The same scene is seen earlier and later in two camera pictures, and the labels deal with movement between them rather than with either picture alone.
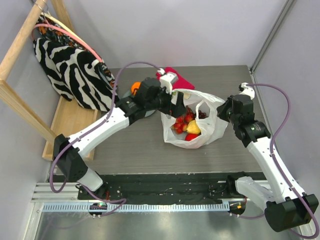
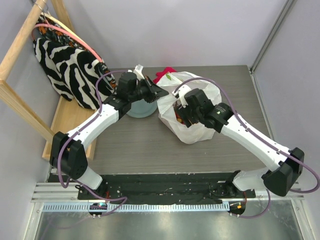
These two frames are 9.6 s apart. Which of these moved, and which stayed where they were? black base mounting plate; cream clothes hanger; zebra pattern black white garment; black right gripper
Moved: black right gripper
Stayed: cream clothes hanger; zebra pattern black white garment; black base mounting plate
